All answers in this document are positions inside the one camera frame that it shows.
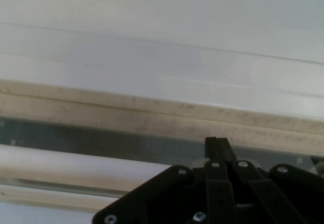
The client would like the cream oven door handle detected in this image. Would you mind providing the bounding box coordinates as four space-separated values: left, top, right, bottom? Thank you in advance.
0 144 179 193

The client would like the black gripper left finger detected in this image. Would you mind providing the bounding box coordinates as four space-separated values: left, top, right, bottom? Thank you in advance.
92 137 237 224

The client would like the cream toaster oven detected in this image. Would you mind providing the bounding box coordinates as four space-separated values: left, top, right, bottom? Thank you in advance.
0 0 324 224

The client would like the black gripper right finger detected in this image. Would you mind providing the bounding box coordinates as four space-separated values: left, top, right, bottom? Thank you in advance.
219 138 324 224

